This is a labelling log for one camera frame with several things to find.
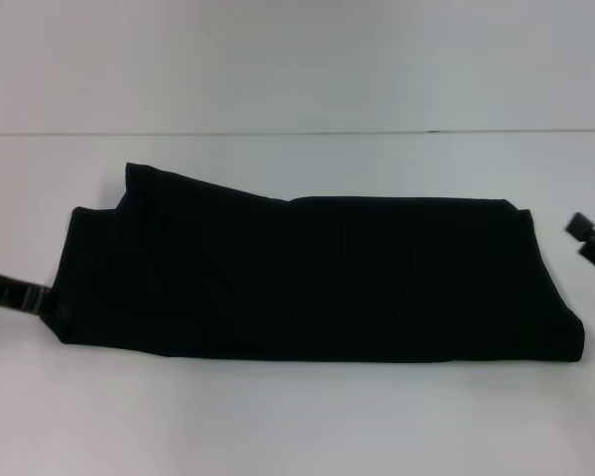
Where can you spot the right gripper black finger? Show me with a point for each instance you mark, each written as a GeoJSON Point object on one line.
{"type": "Point", "coordinates": [592, 243]}

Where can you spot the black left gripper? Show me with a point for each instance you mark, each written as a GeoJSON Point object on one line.
{"type": "Point", "coordinates": [2, 290]}

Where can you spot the black T-shirt with white lettering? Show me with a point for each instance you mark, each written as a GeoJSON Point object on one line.
{"type": "Point", "coordinates": [302, 277]}

